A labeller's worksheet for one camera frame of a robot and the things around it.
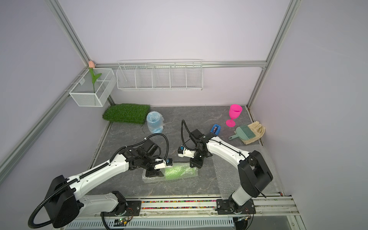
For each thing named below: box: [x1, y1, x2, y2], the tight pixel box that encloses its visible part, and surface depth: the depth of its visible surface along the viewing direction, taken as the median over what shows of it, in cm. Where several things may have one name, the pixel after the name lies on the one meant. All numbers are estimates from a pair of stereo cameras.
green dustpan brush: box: [228, 124, 256, 141], surface depth 105 cm
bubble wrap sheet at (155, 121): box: [146, 110, 165, 134], surface depth 96 cm
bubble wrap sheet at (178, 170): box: [141, 162, 200, 184], surface depth 80 cm
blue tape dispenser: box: [209, 123, 221, 136], surface depth 103 cm
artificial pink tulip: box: [88, 60, 103, 94], surface depth 92 cm
